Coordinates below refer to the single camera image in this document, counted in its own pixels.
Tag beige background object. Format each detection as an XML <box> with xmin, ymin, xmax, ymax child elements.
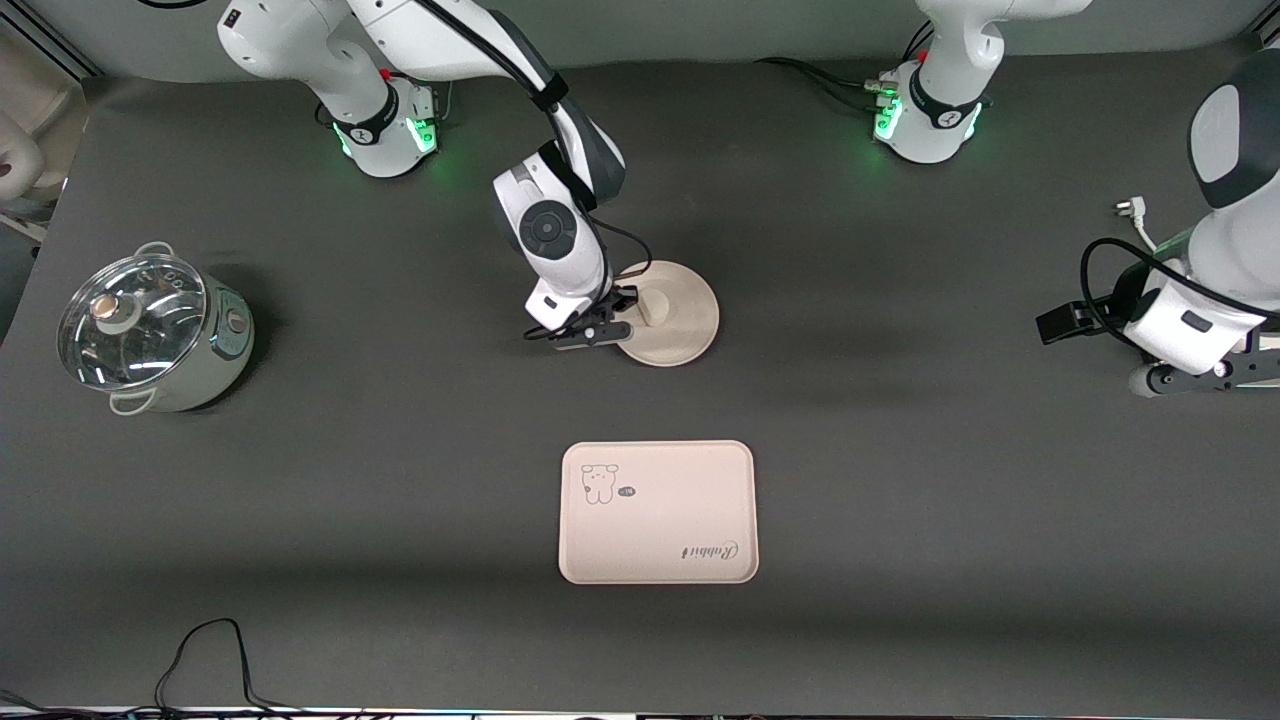
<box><xmin>0</xmin><ymin>30</ymin><xmax>89</xmax><ymax>219</ymax></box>

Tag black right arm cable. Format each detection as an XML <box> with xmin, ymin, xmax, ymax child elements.
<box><xmin>418</xmin><ymin>0</ymin><xmax>653</xmax><ymax>343</ymax></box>

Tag white power plug cord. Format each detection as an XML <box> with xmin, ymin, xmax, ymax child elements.
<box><xmin>1114</xmin><ymin>197</ymin><xmax>1166</xmax><ymax>253</ymax></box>

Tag thin black looped cable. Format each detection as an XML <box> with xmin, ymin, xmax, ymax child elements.
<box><xmin>153</xmin><ymin>618</ymin><xmax>311</xmax><ymax>717</ymax></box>

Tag cream rectangular rabbit tray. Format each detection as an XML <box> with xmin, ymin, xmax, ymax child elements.
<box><xmin>558</xmin><ymin>440</ymin><xmax>760</xmax><ymax>585</ymax></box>

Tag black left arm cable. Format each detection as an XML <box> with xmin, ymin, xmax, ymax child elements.
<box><xmin>1080</xmin><ymin>236</ymin><xmax>1186</xmax><ymax>353</ymax></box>

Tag round cream plate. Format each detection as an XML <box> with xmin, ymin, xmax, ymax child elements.
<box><xmin>612</xmin><ymin>260</ymin><xmax>720</xmax><ymax>368</ymax></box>

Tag black left base cables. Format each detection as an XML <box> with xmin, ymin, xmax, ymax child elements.
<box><xmin>754</xmin><ymin>20</ymin><xmax>936</xmax><ymax>113</ymax></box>

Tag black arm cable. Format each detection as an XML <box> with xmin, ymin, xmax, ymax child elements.
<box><xmin>418</xmin><ymin>0</ymin><xmax>653</xmax><ymax>343</ymax></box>
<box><xmin>1080</xmin><ymin>236</ymin><xmax>1186</xmax><ymax>353</ymax></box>

